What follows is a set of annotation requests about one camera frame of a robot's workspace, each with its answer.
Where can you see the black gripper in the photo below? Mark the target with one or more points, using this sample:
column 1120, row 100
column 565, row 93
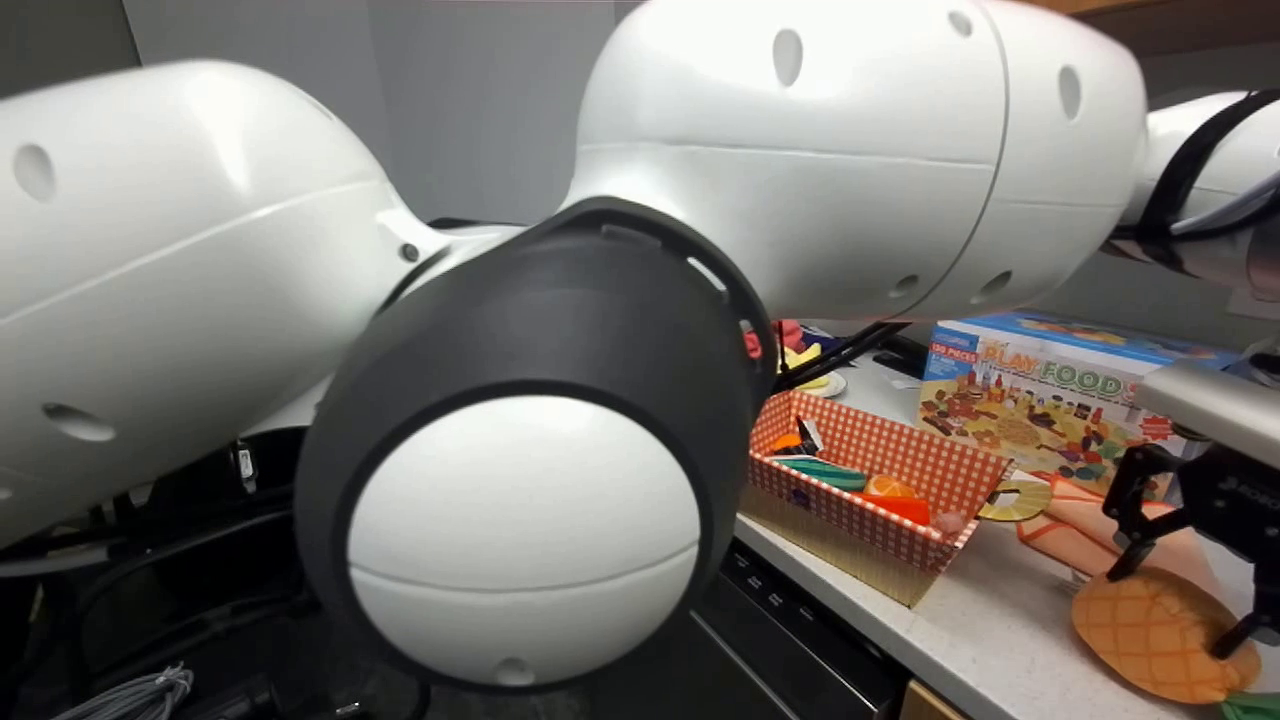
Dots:
column 1227, row 501

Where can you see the yellow plush pineapple green leaves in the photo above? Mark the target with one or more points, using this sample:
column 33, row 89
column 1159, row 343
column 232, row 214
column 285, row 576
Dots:
column 1146, row 633

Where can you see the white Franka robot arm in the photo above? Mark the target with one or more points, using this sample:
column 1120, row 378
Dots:
column 201, row 265

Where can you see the orange checkered cardboard basket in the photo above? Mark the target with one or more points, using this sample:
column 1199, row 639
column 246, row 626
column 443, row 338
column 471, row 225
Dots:
column 923, row 465

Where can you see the peach cloth napkin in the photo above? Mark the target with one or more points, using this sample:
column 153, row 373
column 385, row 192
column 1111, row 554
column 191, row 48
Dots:
column 1065, row 532

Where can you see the blue play food box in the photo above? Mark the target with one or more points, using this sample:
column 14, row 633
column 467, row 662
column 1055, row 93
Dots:
column 1055, row 400

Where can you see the wooden base cabinet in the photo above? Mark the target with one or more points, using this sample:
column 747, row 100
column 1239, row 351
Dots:
column 927, row 704

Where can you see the striped green watermelon slice toy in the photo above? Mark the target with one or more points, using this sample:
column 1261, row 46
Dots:
column 821, row 474

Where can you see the built-in dishwasher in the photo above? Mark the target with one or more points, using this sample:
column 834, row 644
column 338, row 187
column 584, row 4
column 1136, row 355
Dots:
column 800, row 641

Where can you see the black long tool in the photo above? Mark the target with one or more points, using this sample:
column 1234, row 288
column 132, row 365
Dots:
column 855, row 351

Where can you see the black orange white sushi toy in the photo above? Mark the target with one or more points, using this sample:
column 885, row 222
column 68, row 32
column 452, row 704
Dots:
column 811, row 434

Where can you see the white plate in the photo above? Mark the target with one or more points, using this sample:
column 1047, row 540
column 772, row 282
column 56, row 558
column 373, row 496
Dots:
column 821, row 385

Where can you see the orange round toy food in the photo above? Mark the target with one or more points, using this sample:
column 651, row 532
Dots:
column 783, row 442

